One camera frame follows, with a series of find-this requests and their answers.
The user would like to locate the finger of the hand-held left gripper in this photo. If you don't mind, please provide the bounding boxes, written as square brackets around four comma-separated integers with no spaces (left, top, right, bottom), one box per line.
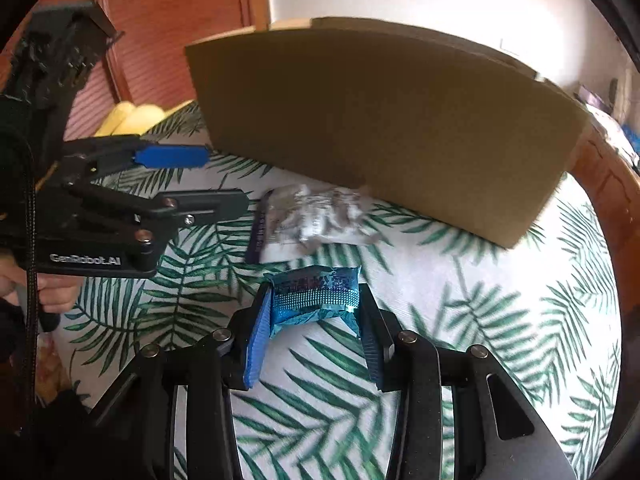
[62,134,212,179]
[67,181,250,233]

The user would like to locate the yellow plush toy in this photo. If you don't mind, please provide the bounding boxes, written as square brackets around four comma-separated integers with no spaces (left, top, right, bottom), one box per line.
[94,101,194,138]

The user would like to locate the person's left hand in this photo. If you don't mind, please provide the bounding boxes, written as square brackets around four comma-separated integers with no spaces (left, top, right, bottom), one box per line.
[0,259,82,315]

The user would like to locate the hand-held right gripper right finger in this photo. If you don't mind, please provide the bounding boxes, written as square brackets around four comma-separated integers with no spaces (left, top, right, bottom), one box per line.
[357,282,577,480]

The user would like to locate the teal snack packet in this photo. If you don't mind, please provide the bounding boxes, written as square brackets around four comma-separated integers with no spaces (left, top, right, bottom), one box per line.
[264,265,362,339]

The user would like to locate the green leaf print cloth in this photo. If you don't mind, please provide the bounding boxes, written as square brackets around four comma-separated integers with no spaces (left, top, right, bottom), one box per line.
[54,105,624,480]

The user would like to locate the red wooden door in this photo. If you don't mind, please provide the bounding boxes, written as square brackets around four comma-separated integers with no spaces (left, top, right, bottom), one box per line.
[60,0,271,142]

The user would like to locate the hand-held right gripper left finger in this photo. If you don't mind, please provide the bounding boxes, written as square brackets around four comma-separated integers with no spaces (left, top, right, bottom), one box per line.
[90,282,277,480]

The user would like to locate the brown cardboard box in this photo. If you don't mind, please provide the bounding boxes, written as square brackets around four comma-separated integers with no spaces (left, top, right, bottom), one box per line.
[185,16,594,250]

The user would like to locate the silver foil snack packet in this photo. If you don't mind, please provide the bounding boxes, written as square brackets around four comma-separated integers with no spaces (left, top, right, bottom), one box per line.
[245,184,397,265]

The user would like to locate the brown wooden frame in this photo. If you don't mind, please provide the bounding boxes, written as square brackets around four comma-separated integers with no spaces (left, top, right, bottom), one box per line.
[570,122,640,243]

